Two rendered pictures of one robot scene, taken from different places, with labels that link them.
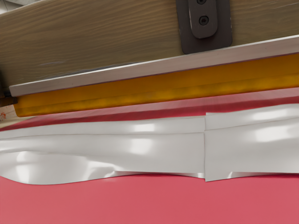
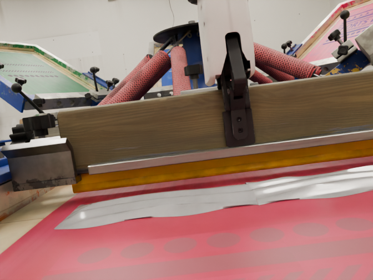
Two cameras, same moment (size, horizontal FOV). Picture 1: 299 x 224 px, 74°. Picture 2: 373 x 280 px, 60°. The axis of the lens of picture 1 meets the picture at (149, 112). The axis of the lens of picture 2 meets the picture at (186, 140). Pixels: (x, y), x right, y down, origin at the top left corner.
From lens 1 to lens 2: 0.23 m
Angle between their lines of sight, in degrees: 18
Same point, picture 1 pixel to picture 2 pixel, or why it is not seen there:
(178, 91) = (220, 169)
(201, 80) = (235, 161)
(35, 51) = (111, 139)
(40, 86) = (120, 166)
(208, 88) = (240, 166)
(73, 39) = (146, 132)
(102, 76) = (173, 160)
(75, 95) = (137, 172)
